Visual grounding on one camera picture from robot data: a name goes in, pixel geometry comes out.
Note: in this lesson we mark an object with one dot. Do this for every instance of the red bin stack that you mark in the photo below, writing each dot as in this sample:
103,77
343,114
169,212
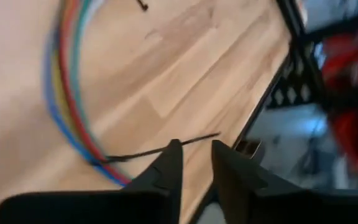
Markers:
350,77

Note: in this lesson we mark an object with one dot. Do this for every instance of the black perforated panel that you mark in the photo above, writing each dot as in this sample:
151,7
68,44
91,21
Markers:
291,79

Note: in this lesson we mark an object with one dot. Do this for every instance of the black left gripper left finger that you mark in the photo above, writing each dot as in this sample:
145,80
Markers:
104,208

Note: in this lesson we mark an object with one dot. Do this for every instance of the black zip tie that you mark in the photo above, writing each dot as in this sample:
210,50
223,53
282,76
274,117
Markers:
142,5
141,153

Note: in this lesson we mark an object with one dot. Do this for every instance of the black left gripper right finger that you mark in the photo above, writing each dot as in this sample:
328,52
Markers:
275,205

